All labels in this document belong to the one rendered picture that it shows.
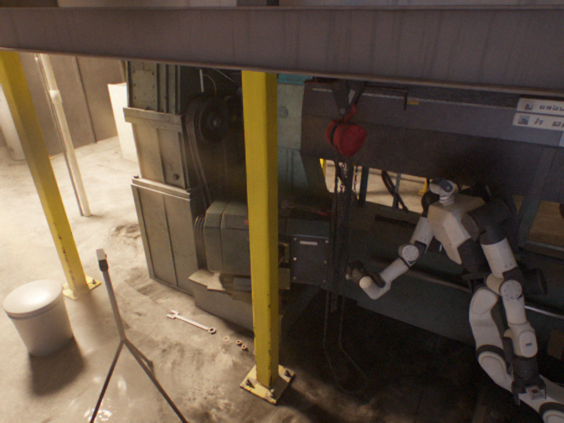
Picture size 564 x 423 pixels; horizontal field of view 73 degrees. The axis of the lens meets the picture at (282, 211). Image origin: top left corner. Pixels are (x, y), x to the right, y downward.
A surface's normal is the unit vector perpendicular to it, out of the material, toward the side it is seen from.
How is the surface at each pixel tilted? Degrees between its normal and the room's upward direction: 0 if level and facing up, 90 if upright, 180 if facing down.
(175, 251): 90
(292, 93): 90
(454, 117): 78
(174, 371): 0
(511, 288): 71
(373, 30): 90
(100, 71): 90
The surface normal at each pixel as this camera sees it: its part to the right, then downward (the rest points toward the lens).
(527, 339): 0.00, 0.15
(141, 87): -0.48, 0.25
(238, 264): -0.17, 0.47
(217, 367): 0.00, -0.88
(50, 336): 0.72, 0.37
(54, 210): 0.87, 0.23
